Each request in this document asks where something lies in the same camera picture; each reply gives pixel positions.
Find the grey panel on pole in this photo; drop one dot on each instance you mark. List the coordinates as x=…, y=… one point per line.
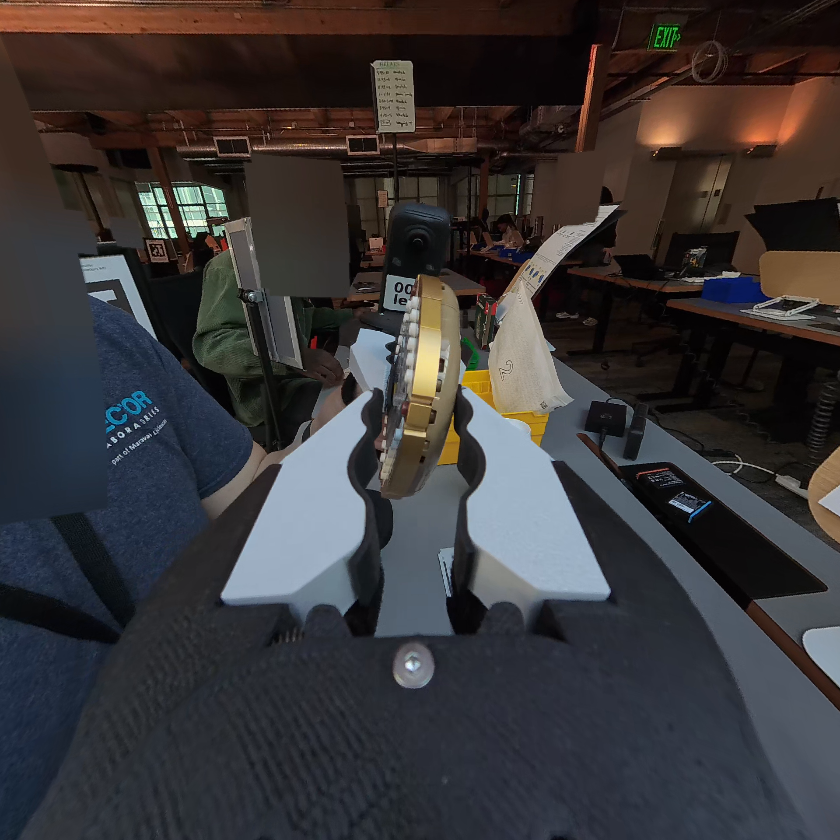
x=275, y=328

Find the person's left hand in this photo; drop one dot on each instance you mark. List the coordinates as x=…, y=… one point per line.
x=331, y=410

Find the white paper bag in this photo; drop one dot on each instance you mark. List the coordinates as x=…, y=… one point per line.
x=525, y=361

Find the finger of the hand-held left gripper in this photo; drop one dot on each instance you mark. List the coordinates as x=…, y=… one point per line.
x=367, y=358

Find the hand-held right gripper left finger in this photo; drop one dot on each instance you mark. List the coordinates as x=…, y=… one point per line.
x=295, y=538

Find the framed marker sign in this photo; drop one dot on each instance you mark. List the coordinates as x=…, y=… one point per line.
x=121, y=289

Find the black desk mat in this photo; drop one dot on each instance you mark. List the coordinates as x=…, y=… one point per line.
x=722, y=544

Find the handwritten note board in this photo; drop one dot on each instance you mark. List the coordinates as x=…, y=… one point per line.
x=394, y=95

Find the green exit sign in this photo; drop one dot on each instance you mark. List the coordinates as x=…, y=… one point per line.
x=664, y=38

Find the black monitor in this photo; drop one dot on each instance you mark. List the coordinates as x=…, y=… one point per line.
x=702, y=249

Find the small dark lego box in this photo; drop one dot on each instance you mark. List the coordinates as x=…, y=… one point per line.
x=485, y=321

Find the wooden chair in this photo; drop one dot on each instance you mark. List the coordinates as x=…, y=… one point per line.
x=800, y=275

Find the white power strip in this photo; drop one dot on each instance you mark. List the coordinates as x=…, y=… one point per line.
x=791, y=484

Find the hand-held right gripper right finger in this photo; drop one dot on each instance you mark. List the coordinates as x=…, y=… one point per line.
x=538, y=538

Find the blue storage bin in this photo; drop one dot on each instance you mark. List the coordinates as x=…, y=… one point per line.
x=732, y=289

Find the black battery orange stripe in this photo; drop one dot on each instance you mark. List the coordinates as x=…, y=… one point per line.
x=663, y=478

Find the gold round lego base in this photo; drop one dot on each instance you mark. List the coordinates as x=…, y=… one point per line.
x=426, y=367

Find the yellow plastic bin stack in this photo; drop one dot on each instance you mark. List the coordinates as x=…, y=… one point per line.
x=476, y=384

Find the black battery blue stripe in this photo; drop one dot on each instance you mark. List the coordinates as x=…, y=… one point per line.
x=689, y=505

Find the printed instruction sheet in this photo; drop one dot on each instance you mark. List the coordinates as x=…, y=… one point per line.
x=564, y=249
x=830, y=502

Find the person's left forearm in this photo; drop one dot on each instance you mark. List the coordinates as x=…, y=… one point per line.
x=262, y=466

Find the black upright box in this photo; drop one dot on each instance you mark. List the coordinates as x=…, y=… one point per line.
x=635, y=430

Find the black power adapter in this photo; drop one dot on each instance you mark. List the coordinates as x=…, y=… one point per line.
x=605, y=417

